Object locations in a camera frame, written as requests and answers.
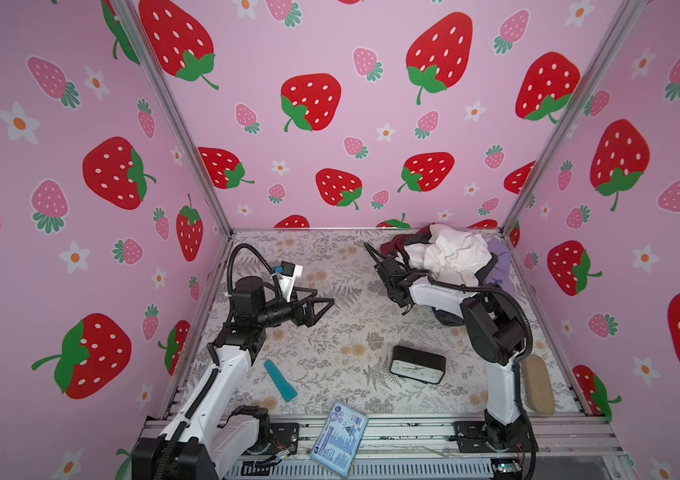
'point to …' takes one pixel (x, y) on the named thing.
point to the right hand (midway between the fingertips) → (415, 276)
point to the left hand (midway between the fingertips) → (323, 298)
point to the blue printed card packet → (339, 438)
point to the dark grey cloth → (483, 273)
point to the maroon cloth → (395, 243)
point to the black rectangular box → (417, 364)
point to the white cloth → (449, 253)
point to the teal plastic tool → (288, 392)
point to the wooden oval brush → (538, 384)
